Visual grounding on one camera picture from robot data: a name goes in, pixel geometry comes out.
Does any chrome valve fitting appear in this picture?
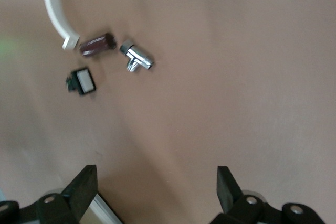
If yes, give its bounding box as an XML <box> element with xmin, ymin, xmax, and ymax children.
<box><xmin>119</xmin><ymin>39</ymin><xmax>155</xmax><ymax>73</ymax></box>

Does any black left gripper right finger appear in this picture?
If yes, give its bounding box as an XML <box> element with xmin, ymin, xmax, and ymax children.
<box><xmin>212</xmin><ymin>166</ymin><xmax>284</xmax><ymax>224</ymax></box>

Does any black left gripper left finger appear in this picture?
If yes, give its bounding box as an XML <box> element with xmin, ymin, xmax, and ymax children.
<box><xmin>36</xmin><ymin>165</ymin><xmax>99</xmax><ymax>224</ymax></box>

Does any small black switch block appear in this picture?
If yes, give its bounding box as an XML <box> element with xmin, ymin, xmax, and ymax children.
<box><xmin>65</xmin><ymin>67</ymin><xmax>97</xmax><ymax>96</ymax></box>

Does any white curved pipe clamp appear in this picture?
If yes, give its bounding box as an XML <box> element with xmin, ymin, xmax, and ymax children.
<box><xmin>43</xmin><ymin>0</ymin><xmax>80</xmax><ymax>51</ymax></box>

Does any brown terminal block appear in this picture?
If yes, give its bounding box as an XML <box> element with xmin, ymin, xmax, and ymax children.
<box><xmin>79</xmin><ymin>32</ymin><xmax>118</xmax><ymax>58</ymax></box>

